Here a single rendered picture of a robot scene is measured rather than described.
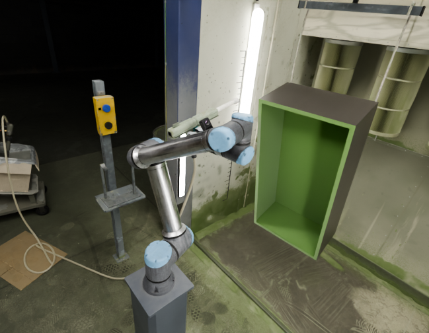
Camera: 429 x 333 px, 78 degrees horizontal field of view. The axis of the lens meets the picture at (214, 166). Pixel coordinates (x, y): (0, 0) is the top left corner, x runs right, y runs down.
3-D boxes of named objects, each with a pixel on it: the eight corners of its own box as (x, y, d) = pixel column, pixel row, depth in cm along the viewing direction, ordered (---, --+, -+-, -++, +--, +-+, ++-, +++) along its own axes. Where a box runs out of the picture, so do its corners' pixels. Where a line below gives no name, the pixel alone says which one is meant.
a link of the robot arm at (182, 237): (162, 258, 166) (127, 144, 140) (179, 241, 179) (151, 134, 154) (181, 263, 158) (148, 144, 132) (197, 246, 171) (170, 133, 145)
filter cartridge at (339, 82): (337, 119, 302) (363, 39, 260) (339, 130, 272) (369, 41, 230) (305, 113, 311) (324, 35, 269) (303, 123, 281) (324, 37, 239)
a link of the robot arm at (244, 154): (257, 143, 113) (254, 163, 118) (234, 134, 120) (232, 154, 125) (244, 148, 107) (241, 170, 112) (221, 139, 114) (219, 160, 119)
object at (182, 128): (179, 169, 133) (171, 128, 120) (173, 166, 136) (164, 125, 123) (241, 131, 160) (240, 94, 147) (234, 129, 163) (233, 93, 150)
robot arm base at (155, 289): (153, 302, 149) (152, 291, 144) (137, 279, 161) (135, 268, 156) (180, 284, 161) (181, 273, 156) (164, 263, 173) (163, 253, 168)
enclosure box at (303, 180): (275, 201, 262) (287, 81, 189) (335, 232, 228) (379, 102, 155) (254, 222, 243) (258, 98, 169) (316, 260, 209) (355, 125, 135)
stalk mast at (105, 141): (122, 252, 258) (100, 78, 177) (125, 256, 254) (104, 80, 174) (116, 256, 254) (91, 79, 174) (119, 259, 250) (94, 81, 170)
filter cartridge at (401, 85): (370, 148, 236) (409, 47, 195) (346, 133, 267) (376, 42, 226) (405, 148, 242) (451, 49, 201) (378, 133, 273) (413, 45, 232)
